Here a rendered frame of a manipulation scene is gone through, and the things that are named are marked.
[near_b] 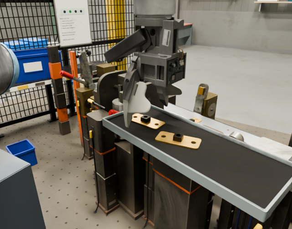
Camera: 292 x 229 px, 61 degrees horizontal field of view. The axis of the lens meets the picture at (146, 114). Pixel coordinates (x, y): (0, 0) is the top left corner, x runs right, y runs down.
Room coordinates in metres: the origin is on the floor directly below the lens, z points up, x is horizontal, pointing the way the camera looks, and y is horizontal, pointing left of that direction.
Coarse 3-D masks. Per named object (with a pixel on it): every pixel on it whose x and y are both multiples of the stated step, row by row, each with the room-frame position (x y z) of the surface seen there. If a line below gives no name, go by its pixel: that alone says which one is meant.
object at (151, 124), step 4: (132, 116) 0.51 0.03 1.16; (136, 116) 0.51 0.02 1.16; (140, 116) 0.51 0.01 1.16; (144, 116) 0.49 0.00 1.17; (148, 116) 0.49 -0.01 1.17; (132, 120) 0.49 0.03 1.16; (136, 120) 0.49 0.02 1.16; (140, 120) 0.49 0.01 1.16; (144, 120) 0.48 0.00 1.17; (148, 120) 0.48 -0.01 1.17; (152, 120) 0.49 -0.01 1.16; (156, 120) 0.49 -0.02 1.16; (144, 124) 0.47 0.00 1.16; (148, 124) 0.47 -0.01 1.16; (152, 124) 0.47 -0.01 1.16; (160, 124) 0.47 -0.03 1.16; (164, 124) 0.47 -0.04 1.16; (152, 128) 0.46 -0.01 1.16; (156, 128) 0.45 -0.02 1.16
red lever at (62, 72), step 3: (60, 72) 0.96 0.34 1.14; (63, 72) 0.96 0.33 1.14; (66, 72) 0.98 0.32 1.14; (63, 75) 0.97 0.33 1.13; (66, 75) 0.97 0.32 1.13; (69, 75) 0.98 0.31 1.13; (72, 75) 0.99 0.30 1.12; (69, 78) 0.98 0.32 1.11; (72, 78) 0.99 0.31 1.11; (75, 78) 1.00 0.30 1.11; (78, 81) 1.01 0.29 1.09; (81, 81) 1.02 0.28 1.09; (84, 81) 1.03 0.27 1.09; (84, 84) 1.03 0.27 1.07; (87, 84) 1.04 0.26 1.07
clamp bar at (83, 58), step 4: (80, 52) 1.02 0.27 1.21; (84, 52) 1.03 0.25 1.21; (88, 52) 1.05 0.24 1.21; (76, 56) 1.02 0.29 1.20; (80, 56) 1.02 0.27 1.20; (84, 56) 1.02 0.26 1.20; (80, 60) 1.04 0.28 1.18; (84, 60) 1.02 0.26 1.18; (80, 64) 1.05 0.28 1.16; (84, 64) 1.02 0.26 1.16; (88, 64) 1.03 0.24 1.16; (84, 68) 1.03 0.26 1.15; (88, 68) 1.03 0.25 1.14; (84, 72) 1.04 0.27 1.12; (88, 72) 1.03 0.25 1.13; (84, 76) 1.05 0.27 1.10; (88, 76) 1.03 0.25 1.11; (88, 80) 1.03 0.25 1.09; (92, 80) 1.04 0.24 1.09; (88, 84) 1.03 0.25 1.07
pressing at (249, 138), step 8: (96, 88) 1.19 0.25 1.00; (168, 104) 0.98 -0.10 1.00; (176, 112) 0.89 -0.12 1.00; (184, 112) 0.89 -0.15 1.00; (192, 112) 0.89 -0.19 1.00; (208, 120) 0.82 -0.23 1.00; (216, 120) 0.83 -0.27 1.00; (216, 128) 0.76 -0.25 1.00; (224, 128) 0.76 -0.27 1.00; (232, 128) 0.76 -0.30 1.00; (248, 136) 0.70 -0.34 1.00; (256, 136) 0.70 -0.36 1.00
